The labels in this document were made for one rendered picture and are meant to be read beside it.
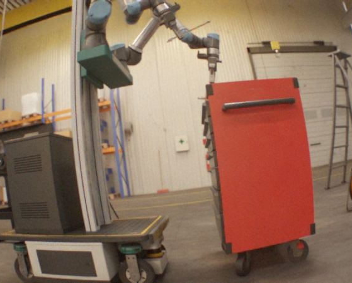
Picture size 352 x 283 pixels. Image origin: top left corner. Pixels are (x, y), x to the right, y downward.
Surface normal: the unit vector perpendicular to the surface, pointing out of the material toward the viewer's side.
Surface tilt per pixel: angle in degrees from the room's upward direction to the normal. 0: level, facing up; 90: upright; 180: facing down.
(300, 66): 90
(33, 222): 90
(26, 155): 90
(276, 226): 90
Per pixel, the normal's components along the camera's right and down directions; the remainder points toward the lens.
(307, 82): -0.07, -0.07
